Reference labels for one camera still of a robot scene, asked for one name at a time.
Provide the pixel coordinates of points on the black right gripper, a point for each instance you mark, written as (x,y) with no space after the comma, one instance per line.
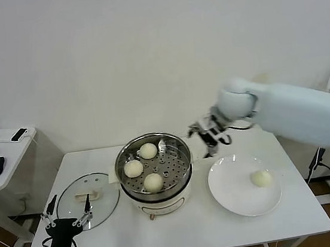
(213,123)

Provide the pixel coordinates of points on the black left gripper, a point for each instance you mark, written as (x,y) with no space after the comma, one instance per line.
(62,231)

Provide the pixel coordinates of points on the round glass pot lid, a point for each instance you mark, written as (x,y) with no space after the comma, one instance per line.
(102,203)

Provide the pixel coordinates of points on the white steamed baozi bun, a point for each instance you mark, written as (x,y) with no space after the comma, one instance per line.
(261,179)
(148,151)
(133,169)
(153,182)

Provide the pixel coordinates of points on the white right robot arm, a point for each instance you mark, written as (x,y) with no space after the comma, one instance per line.
(296,113)

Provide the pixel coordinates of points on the perforated steel steamer basket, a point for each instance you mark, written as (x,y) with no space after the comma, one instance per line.
(178,179)

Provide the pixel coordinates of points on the round white plate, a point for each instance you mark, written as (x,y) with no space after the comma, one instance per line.
(223,203)

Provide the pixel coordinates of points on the white side table with mouse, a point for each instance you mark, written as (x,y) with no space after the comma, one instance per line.
(10,166)

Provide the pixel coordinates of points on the white electric cooker pot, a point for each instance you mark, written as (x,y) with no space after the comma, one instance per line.
(163,205)

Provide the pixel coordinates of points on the small black white device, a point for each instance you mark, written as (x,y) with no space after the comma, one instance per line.
(19,135)

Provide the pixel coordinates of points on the flat white box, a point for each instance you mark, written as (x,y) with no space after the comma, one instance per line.
(1,137)

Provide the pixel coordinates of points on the large white work table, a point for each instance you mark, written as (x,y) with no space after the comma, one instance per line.
(196,234)

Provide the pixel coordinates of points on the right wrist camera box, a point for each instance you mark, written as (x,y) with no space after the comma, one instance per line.
(221,137)

